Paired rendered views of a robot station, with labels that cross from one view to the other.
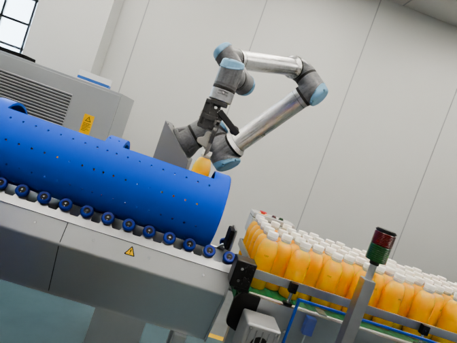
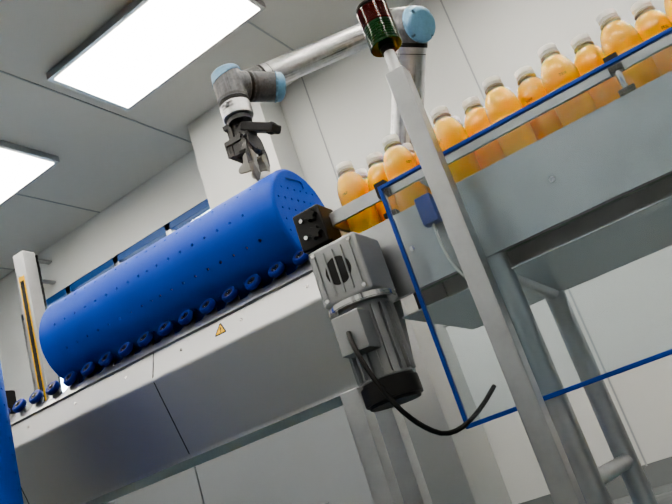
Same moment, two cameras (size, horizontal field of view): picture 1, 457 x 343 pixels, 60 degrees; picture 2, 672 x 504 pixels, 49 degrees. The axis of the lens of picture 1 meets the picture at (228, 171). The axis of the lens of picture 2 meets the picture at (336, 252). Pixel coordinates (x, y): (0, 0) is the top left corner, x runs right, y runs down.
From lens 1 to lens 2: 1.37 m
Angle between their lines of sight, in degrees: 38
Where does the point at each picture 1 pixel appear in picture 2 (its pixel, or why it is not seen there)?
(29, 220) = (121, 380)
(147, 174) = (184, 236)
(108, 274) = (218, 375)
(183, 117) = not seen: hidden behind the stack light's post
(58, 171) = (113, 307)
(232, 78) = (225, 84)
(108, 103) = not seen: hidden behind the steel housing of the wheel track
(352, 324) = (416, 135)
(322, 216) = not seen: outside the picture
